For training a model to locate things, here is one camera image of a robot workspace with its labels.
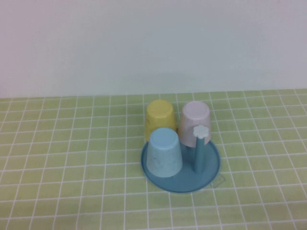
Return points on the blue cup stand with pegs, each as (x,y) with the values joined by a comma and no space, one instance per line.
(204,178)

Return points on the transparent rectangular tape piece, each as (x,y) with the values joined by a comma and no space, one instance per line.
(223,179)

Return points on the green grid pattern table mat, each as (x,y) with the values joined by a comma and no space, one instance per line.
(48,143)

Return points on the light blue plastic cup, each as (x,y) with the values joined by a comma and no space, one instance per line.
(164,153)

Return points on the yellow plastic cup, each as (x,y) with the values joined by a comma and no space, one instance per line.
(158,115)

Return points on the pale pink plastic cup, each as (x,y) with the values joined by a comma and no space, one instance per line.
(192,115)

